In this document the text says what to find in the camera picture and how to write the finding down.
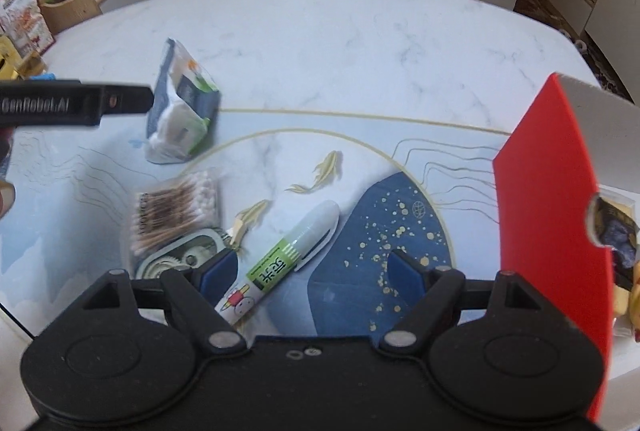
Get grey correction tape dispenser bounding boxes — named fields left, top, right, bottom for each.
left=134, top=229, right=231, bottom=279

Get cotton swab pack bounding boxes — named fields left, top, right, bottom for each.
left=129, top=169, right=220, bottom=258

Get white green glue pen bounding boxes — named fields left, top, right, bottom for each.
left=215, top=200, right=341, bottom=325

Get white slippers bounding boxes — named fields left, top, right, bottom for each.
left=574, top=39, right=589, bottom=55

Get red white cardboard box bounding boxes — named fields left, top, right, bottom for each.
left=491, top=72, right=640, bottom=423

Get blue cloth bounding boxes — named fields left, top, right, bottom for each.
left=28, top=72, right=56, bottom=81

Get red white paper bag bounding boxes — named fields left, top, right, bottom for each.
left=1, top=0, right=54, bottom=57

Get person's left hand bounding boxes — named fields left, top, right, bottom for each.
left=0, top=180, right=15, bottom=217

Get white storage cabinet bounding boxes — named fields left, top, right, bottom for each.
left=549, top=0, right=640, bottom=102

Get black snack packet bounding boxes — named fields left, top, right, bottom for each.
left=594, top=198, right=639, bottom=269

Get blue white tissue pack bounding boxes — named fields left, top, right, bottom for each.
left=145, top=38, right=221, bottom=164

